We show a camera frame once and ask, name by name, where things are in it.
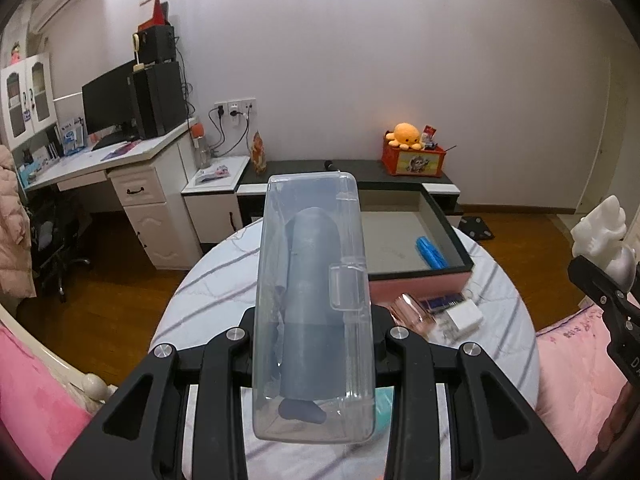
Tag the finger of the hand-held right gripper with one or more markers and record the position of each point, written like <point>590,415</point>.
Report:
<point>595,282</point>

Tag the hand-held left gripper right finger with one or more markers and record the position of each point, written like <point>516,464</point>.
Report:
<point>415,360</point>

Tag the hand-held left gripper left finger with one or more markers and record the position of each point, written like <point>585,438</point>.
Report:
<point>225,360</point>

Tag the rose gold metal cup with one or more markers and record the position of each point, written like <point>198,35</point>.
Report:
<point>410,315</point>

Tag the white figurine silver base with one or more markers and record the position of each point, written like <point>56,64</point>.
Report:
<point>600,230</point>

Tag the blue box gold trim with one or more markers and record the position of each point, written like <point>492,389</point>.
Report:
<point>445,305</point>

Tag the white power adapter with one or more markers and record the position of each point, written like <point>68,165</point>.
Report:
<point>465,316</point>

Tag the blue cylinder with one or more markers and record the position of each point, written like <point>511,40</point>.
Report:
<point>431,252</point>

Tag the pink storage box grey interior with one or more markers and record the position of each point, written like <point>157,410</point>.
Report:
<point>390,240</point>

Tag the clear plastic case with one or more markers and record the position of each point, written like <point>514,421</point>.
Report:
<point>352,240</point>

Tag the person's right hand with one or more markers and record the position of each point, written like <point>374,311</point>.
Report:
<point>617,420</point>

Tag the pink printed quilt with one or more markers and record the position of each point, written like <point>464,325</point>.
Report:
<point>570,375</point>

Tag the black bathroom scale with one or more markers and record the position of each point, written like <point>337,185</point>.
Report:
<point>477,227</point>

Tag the white door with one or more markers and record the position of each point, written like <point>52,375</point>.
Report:
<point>615,150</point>

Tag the white nightstand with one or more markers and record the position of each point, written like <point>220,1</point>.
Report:
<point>215,210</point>

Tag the white desk with drawers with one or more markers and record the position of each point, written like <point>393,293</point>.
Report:
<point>145,195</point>

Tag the printed leaflets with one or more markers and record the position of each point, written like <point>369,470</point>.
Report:
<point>212,174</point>

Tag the plain pink blanket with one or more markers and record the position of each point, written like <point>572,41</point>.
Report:
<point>35,410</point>

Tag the red printed toy box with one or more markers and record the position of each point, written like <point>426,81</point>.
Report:
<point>412,162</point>

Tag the black and white tv cabinet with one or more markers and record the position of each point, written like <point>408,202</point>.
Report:
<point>300,167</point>

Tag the orange printed bag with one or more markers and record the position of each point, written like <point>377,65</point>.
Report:
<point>258,155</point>

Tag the black office chair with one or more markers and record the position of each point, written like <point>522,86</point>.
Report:
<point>55,240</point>

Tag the small black metal tool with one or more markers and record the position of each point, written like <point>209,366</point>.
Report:
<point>328,164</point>

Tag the water bottle orange cap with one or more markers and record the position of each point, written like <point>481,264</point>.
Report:
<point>201,147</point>

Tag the red and white packet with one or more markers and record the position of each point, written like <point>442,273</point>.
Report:
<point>428,136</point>

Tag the orange octopus plush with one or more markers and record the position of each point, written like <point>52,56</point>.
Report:
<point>405,135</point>

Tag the pink papers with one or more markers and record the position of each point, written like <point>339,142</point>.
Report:
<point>120,150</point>

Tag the pink padded jacket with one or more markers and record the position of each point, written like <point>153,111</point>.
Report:
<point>15,220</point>

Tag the black computer tower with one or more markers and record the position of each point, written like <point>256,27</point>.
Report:
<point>160,100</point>

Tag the blue boxes on desk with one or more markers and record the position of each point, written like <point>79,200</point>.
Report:
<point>72,135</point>

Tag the black computer monitor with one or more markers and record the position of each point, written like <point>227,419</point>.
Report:
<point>107,100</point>

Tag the small yellow desk fan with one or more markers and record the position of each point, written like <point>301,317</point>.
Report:
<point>137,52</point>

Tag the black speaker box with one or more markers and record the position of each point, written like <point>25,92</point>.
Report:
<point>157,45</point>

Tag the white glass-door cabinet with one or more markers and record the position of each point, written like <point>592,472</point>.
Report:
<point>30,95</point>

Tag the red triangular stand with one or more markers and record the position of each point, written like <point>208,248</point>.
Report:
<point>157,12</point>

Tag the small doll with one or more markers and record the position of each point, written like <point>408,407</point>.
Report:
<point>15,54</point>

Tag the cream bed frame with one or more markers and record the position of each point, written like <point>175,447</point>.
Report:
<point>75,375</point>

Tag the white wall socket panel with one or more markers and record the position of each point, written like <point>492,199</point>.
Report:
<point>235,108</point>

